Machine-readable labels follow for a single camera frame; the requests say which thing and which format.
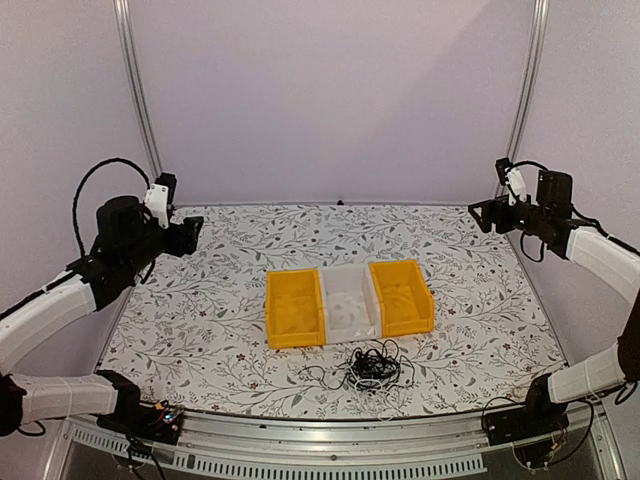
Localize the left aluminium frame post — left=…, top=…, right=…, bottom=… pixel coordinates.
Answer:
left=113, top=0, right=163, bottom=176

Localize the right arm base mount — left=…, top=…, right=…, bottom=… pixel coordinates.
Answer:
left=481, top=374, right=569, bottom=470

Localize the floral table mat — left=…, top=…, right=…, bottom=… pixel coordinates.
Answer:
left=100, top=205, right=565, bottom=420

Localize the yellow bin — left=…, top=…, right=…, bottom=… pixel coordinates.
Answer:
left=265, top=268, right=327, bottom=349
left=369, top=259, right=435, bottom=338

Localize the left yellow bin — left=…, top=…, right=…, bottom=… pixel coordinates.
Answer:
left=265, top=268, right=327, bottom=349

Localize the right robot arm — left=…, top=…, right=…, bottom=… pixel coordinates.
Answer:
left=468, top=158, right=639, bottom=436

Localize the right yellow bin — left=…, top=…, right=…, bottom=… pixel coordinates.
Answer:
left=369, top=259, right=435, bottom=338

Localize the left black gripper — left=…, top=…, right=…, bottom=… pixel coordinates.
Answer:
left=122, top=216, right=204, bottom=277

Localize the front aluminium rail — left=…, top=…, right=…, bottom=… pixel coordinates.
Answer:
left=44, top=402, right=626, bottom=479

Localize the black cable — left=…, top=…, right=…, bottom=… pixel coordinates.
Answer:
left=298, top=339, right=416, bottom=393

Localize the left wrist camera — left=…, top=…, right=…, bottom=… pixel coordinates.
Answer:
left=143, top=172, right=177, bottom=229

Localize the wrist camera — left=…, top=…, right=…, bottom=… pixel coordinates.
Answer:
left=143, top=172, right=177, bottom=229
left=495, top=158, right=530, bottom=207

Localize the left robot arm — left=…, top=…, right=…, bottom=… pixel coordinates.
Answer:
left=1, top=172, right=204, bottom=445

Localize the aluminium frame post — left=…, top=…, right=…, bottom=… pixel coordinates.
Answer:
left=113, top=0, right=163, bottom=176
left=505, top=0, right=549, bottom=160

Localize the right aluminium frame post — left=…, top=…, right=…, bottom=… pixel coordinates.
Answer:
left=505, top=0, right=549, bottom=160

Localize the clear plastic bin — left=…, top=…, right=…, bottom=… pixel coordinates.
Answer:
left=318, top=264, right=382, bottom=344

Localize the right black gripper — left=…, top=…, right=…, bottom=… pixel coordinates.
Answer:
left=470, top=195, right=551, bottom=237

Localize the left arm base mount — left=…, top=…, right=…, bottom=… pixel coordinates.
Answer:
left=97, top=370, right=184, bottom=445

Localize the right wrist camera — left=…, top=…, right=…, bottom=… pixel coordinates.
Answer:
left=495, top=158, right=530, bottom=207

